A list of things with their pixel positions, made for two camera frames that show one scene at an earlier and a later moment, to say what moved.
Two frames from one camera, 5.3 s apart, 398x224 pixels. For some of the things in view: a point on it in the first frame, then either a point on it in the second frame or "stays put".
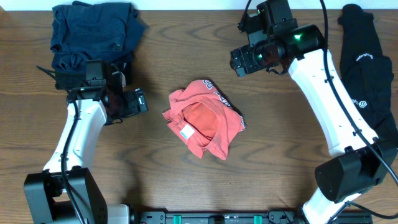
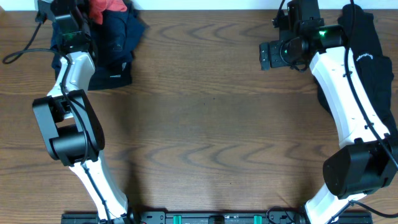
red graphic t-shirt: [201, 119] -> [97, 7]
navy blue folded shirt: [82, 31] stays put
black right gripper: [237, 62] -> [265, 56]
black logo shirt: [367, 73] stays put
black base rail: [274, 217] stays put
